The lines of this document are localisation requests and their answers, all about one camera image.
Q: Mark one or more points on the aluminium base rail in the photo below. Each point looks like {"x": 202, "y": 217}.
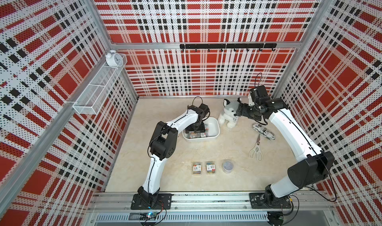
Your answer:
{"x": 204, "y": 201}

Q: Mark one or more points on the white alarm clock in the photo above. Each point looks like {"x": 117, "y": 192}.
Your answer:
{"x": 113, "y": 59}

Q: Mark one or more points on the white wire mesh shelf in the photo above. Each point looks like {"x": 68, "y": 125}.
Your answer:
{"x": 96, "y": 92}

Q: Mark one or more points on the round clear paper clip jar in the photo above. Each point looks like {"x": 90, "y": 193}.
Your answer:
{"x": 227, "y": 166}

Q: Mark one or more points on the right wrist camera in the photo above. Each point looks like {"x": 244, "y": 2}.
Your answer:
{"x": 259, "y": 94}

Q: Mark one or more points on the grey white husky plush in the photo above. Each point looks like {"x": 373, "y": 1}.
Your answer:
{"x": 229, "y": 113}

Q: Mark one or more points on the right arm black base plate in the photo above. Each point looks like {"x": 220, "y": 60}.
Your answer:
{"x": 266, "y": 200}

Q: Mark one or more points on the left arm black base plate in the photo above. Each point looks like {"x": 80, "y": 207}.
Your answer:
{"x": 158, "y": 202}

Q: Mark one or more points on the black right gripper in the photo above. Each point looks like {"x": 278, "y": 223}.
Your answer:
{"x": 242, "y": 110}

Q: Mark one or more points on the green circuit board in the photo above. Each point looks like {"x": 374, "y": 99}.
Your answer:
{"x": 148, "y": 216}

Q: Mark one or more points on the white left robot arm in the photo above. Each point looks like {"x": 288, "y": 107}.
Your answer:
{"x": 163, "y": 144}

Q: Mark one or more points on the white plastic storage box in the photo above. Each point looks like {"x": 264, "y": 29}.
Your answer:
{"x": 211, "y": 133}

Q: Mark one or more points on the square paper clip box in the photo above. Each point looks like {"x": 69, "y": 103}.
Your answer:
{"x": 210, "y": 167}

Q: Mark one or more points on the white handled scissors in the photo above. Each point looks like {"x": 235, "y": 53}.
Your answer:
{"x": 255, "y": 152}

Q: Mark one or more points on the black hook rail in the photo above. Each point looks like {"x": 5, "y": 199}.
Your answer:
{"x": 259, "y": 46}

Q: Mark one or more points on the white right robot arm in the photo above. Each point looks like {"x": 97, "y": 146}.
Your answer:
{"x": 313, "y": 164}

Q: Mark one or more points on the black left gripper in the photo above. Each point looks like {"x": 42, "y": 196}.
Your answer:
{"x": 202, "y": 128}

